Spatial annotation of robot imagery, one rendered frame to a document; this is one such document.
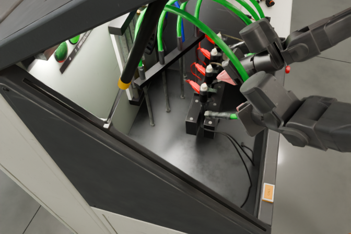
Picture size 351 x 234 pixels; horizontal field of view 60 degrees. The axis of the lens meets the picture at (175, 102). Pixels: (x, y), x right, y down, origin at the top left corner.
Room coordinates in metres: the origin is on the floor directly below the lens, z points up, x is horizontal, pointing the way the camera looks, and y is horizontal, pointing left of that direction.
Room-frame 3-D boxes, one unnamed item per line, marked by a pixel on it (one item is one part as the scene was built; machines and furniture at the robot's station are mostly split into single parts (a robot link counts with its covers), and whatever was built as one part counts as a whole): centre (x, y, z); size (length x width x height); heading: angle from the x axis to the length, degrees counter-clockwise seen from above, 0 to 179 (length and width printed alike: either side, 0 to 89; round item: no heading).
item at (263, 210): (0.53, -0.31, 0.87); 0.62 x 0.04 x 0.16; 160
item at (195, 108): (0.72, -0.13, 0.91); 0.34 x 0.10 x 0.15; 160
